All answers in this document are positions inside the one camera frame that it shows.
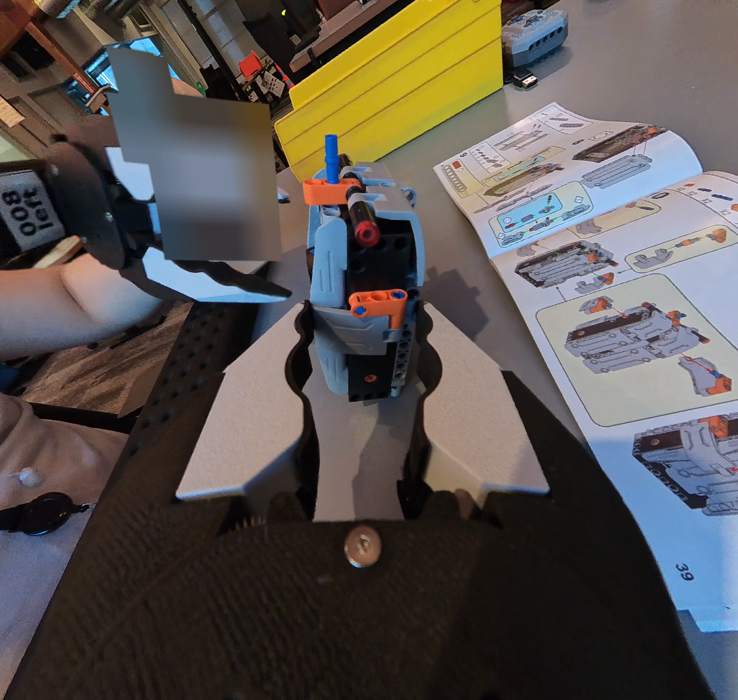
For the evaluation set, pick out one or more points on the grey building block robot model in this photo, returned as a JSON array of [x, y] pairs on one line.
[[369, 261]]

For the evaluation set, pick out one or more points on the black usb plug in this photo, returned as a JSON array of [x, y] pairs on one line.
[[524, 79]]

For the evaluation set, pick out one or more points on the person's left forearm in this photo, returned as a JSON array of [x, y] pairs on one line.
[[69, 302]]

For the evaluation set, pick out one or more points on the grey battery box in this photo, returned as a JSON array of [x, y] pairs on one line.
[[533, 36]]

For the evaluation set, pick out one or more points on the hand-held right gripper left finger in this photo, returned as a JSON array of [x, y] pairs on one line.
[[253, 429]]

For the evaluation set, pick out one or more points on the grey desk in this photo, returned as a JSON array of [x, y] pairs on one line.
[[576, 94]]

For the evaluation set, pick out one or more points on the open instruction manual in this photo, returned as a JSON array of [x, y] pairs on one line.
[[605, 307]]

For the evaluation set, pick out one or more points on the yellow plastic bin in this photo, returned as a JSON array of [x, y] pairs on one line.
[[403, 88]]

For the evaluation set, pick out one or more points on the black badge reel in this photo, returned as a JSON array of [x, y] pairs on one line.
[[43, 513]]

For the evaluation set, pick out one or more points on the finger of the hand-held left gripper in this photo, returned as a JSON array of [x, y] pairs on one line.
[[173, 284], [230, 276]]

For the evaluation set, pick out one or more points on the person's light shirt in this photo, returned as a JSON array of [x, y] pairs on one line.
[[52, 452]]

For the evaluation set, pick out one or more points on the black perforated board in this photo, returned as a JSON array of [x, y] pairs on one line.
[[173, 365]]

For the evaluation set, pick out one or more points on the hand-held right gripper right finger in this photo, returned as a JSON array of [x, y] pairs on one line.
[[490, 434]]

